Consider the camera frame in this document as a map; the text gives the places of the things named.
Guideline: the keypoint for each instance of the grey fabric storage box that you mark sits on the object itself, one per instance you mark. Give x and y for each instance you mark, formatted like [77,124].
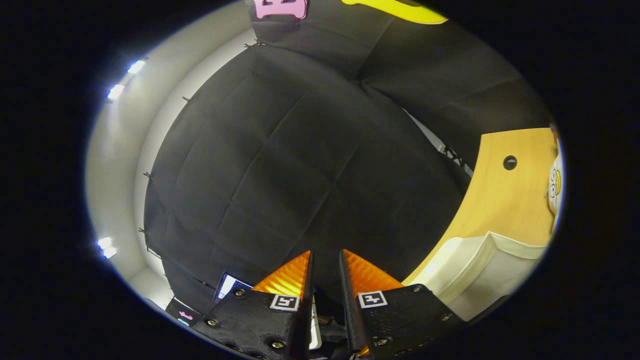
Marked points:
[480,270]

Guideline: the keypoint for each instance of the penguin plush toy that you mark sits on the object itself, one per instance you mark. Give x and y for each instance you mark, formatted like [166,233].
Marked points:
[555,185]

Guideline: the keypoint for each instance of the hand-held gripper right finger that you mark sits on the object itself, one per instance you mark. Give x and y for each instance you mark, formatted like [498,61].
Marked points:
[400,315]

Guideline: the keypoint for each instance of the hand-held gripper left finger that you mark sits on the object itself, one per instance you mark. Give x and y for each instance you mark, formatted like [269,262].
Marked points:
[260,320]

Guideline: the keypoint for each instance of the small ceiling light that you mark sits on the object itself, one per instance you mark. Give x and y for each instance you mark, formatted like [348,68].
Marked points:
[106,247]
[116,91]
[136,66]

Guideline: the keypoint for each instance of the blue and white flat panel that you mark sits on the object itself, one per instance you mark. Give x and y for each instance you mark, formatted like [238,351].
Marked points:
[227,286]

